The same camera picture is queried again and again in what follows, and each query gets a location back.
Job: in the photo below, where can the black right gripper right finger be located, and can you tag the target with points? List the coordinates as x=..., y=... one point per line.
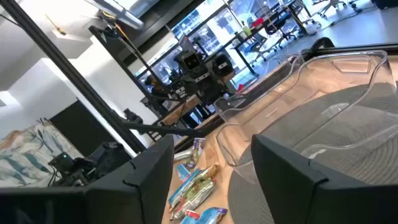
x=280, y=186

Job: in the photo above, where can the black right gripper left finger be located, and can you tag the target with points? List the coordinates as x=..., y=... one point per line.
x=149, y=186

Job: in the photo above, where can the silver green granola bar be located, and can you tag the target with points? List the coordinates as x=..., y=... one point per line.
x=182, y=155

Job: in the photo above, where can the red green granola bar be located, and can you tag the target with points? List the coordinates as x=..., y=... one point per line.
x=194, y=203
x=200, y=186

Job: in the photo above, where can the purple granola bar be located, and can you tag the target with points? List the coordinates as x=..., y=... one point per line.
x=197, y=152

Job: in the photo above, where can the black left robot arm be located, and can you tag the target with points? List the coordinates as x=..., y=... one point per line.
x=202, y=84

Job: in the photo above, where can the round grey plate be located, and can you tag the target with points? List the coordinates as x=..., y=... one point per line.
x=245, y=202

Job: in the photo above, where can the black device with green light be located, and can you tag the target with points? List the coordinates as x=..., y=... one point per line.
x=102, y=158

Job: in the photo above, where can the clear plastic bin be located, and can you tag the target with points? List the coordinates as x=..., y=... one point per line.
x=230, y=107
x=311, y=102

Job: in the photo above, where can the person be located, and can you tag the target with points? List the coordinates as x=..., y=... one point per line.
x=154, y=84

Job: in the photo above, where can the blue leaf patterned cloth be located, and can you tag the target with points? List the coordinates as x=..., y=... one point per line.
x=25, y=155

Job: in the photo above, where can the black office chair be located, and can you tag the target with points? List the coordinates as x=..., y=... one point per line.
x=278, y=25
x=261, y=43

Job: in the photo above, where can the green cup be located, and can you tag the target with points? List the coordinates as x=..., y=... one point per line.
x=247, y=31

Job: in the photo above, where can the red desk item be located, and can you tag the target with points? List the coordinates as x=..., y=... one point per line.
x=258, y=22

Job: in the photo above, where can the white office chair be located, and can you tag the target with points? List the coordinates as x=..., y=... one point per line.
x=332, y=4

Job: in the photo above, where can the black aluminium rig frame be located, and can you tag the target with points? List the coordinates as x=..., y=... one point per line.
x=77, y=77

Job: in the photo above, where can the silver ceiling duct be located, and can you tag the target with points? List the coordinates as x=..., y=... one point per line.
x=127, y=15

